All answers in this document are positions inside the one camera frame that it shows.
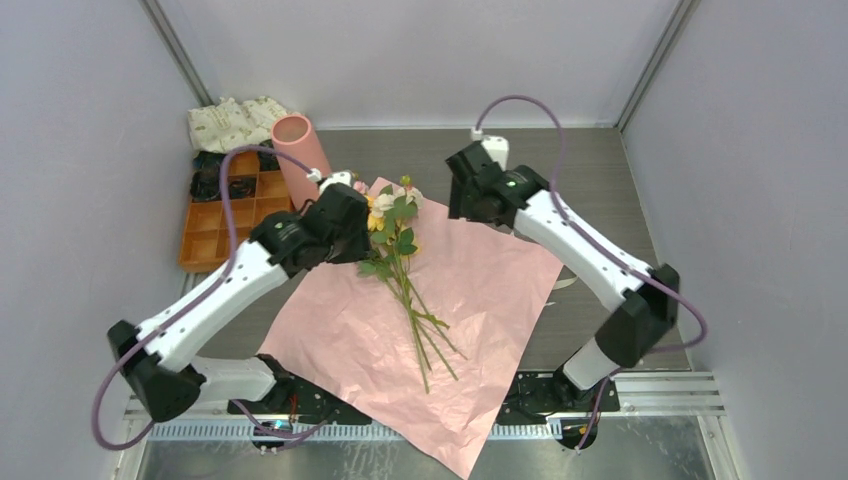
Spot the artificial flower bunch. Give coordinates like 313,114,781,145
353,176,462,393

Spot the purple and pink wrapping paper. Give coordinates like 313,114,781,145
259,199,562,479

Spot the cream printed ribbon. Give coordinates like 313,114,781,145
544,276,578,307

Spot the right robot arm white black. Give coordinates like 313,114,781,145
446,137,679,411

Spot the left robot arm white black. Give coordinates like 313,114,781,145
107,172,370,423

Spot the pink cylindrical vase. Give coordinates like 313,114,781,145
271,114,332,210

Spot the dark bundle at tray top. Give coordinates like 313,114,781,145
257,140,279,172

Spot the orange compartment tray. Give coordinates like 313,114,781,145
178,151,294,273

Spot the dark green cloth item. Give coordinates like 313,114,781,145
192,151,225,170

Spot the cream patterned cloth bag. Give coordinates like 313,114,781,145
187,96,291,154

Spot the small green-lit circuit board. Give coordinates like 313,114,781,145
253,420,296,439

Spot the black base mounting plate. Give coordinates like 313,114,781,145
242,370,620,426

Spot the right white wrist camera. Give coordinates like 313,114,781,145
470,127,510,171

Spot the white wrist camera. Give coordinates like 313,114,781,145
470,127,510,171
306,168,356,195

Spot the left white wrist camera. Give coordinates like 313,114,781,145
306,168,356,195

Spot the black cable bundle in tray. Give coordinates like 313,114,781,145
190,165,227,203

